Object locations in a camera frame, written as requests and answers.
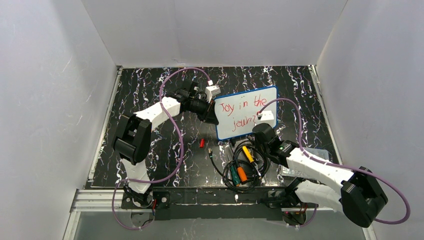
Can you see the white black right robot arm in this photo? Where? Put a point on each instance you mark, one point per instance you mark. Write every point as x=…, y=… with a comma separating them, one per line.
x=357, y=195

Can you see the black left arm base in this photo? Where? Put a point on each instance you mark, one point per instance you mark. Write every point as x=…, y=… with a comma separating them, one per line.
x=152, y=200

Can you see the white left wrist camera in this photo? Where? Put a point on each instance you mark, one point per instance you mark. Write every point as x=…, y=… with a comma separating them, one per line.
x=211, y=90

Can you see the green handled screwdriver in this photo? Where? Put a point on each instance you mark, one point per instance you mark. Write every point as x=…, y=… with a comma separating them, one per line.
x=234, y=174

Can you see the red marker cap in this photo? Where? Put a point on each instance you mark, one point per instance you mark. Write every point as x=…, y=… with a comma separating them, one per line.
x=202, y=143

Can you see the blue framed whiteboard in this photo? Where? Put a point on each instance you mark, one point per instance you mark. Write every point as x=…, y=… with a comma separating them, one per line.
x=237, y=112

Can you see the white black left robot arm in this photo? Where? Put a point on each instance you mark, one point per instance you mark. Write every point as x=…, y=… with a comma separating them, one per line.
x=132, y=140

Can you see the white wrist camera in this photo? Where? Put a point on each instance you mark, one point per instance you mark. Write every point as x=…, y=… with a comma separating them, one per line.
x=265, y=116
x=211, y=90

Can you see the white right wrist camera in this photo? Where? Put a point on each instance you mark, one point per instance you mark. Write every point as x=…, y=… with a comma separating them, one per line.
x=265, y=116

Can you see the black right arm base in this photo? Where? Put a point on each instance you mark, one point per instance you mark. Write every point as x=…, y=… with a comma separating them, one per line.
x=301, y=216

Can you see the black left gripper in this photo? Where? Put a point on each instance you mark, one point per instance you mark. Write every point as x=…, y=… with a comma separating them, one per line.
x=205, y=111

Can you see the yellow handled screwdriver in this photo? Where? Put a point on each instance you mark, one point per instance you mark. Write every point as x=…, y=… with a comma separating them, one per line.
x=251, y=160

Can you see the clear plastic screw box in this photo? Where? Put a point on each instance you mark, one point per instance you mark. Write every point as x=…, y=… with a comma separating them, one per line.
x=288, y=172

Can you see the orange handled screwdriver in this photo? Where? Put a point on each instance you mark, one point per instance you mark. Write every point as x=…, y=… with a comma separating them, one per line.
x=240, y=171

